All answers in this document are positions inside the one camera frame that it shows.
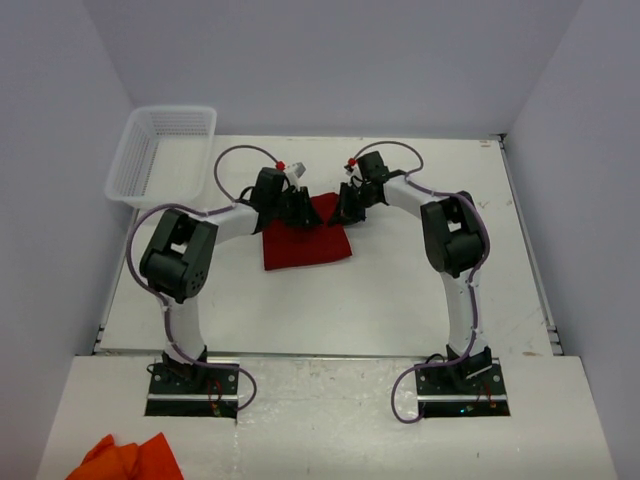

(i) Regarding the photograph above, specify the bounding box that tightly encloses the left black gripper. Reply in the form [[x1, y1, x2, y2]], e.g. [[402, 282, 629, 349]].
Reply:
[[270, 187, 322, 228]]

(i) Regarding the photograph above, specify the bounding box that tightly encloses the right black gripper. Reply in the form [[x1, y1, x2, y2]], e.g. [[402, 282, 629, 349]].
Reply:
[[330, 182, 379, 229]]

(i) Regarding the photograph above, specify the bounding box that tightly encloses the red t shirt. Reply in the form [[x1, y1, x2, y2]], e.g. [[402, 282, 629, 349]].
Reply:
[[262, 192, 352, 271]]

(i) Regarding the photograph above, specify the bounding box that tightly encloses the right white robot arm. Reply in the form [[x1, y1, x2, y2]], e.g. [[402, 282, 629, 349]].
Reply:
[[329, 151, 492, 393]]

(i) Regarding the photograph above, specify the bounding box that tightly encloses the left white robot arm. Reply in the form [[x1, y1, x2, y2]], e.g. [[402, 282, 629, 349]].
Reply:
[[138, 163, 322, 393]]

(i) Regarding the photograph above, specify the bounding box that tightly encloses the white plastic basket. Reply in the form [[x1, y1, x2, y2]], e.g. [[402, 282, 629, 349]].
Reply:
[[104, 105, 217, 209]]

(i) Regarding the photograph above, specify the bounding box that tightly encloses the orange cloth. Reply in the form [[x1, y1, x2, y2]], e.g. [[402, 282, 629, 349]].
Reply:
[[67, 433, 184, 480]]

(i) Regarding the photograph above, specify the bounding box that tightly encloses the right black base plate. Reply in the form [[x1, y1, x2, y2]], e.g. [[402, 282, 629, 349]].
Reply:
[[414, 359, 511, 419]]

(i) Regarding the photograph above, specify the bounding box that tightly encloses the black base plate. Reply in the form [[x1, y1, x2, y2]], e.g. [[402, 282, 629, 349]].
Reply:
[[414, 359, 511, 419], [144, 362, 239, 419]]

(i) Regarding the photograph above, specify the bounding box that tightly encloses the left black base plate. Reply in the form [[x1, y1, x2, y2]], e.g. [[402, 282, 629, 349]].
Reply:
[[144, 362, 239, 419]]

